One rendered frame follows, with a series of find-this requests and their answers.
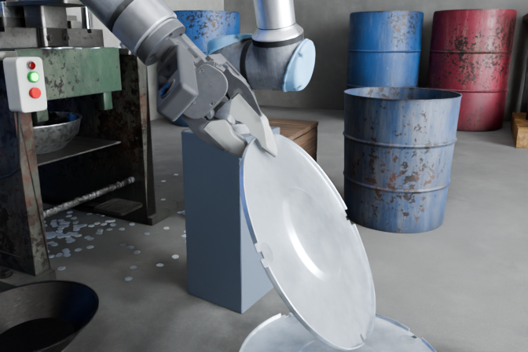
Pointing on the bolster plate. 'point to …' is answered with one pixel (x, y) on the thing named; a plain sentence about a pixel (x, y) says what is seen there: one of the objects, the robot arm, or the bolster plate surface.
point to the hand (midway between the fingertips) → (264, 154)
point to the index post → (86, 18)
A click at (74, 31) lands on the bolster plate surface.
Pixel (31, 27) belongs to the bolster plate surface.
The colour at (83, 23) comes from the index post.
